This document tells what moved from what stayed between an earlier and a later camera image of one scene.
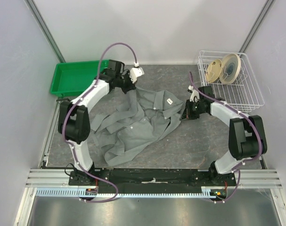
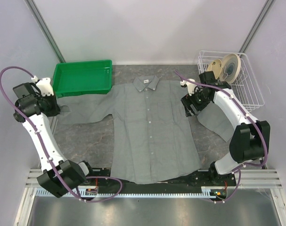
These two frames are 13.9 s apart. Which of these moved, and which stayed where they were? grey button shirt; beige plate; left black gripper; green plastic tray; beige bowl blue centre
Moved: left black gripper; grey button shirt
Stayed: green plastic tray; beige plate; beige bowl blue centre
